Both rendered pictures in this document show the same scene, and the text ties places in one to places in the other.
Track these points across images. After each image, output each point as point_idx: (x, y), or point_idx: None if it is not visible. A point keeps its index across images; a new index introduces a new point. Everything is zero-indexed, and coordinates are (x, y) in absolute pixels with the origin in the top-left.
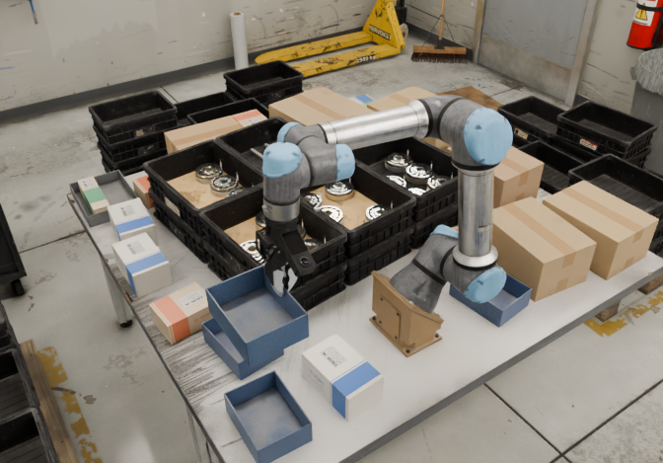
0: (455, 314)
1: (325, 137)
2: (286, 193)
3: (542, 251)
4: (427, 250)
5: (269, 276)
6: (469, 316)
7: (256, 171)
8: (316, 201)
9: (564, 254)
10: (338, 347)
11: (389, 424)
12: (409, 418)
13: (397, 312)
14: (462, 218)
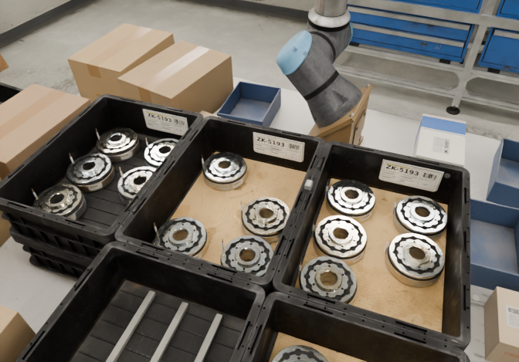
0: (286, 129)
1: None
2: None
3: (213, 58)
4: (323, 61)
5: None
6: (281, 121)
7: (256, 343)
8: (244, 242)
9: (209, 49)
10: (428, 146)
11: None
12: (414, 120)
13: (364, 113)
14: None
